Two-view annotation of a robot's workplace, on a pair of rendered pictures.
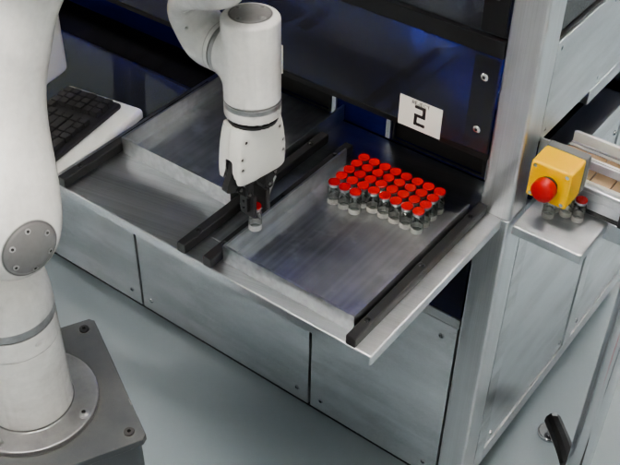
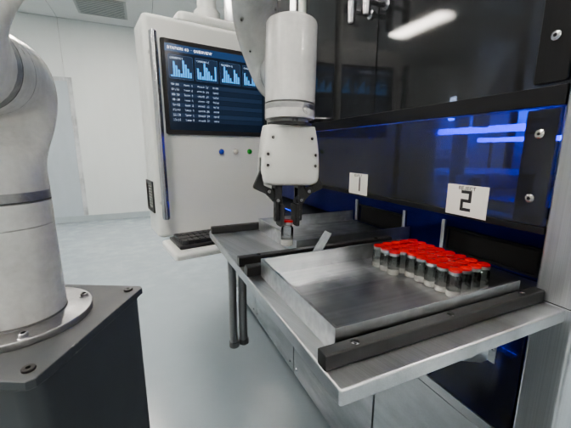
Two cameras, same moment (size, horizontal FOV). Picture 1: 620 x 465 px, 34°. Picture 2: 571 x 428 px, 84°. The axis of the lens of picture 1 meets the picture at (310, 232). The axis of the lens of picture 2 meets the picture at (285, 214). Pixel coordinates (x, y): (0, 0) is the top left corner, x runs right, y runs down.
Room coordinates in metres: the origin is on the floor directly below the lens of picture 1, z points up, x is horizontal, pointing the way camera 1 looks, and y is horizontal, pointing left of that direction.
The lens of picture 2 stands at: (0.74, -0.18, 1.12)
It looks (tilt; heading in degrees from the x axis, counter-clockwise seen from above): 11 degrees down; 30
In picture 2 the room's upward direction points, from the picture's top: straight up
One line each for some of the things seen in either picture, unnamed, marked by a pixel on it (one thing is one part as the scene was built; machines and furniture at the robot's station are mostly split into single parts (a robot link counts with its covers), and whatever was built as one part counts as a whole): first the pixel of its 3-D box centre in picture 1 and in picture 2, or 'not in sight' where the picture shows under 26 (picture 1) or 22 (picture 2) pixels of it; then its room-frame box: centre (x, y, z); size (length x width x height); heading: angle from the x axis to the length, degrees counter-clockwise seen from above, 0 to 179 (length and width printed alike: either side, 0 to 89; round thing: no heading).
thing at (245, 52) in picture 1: (249, 53); (290, 64); (1.23, 0.09, 1.26); 0.09 x 0.08 x 0.13; 50
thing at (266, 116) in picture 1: (254, 104); (291, 114); (1.22, 0.09, 1.17); 0.09 x 0.08 x 0.03; 136
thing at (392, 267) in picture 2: (354, 201); (393, 262); (1.34, -0.08, 0.90); 0.02 x 0.02 x 0.05
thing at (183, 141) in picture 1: (235, 128); (330, 228); (1.56, 0.14, 0.90); 0.34 x 0.26 x 0.04; 144
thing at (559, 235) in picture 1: (563, 223); not in sight; (1.33, -0.44, 0.87); 0.14 x 0.13 x 0.02; 144
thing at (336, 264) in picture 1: (349, 232); (377, 278); (1.27, -0.06, 0.90); 0.34 x 0.26 x 0.04; 144
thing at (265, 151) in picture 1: (253, 141); (289, 152); (1.22, 0.09, 1.11); 0.10 x 0.08 x 0.11; 136
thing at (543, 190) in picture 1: (544, 188); not in sight; (1.27, -0.38, 0.99); 0.04 x 0.04 x 0.04; 54
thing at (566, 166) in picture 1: (557, 174); not in sight; (1.31, -0.40, 1.00); 0.08 x 0.07 x 0.07; 144
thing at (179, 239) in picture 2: (32, 143); (230, 233); (1.61, 0.55, 0.82); 0.40 x 0.14 x 0.02; 153
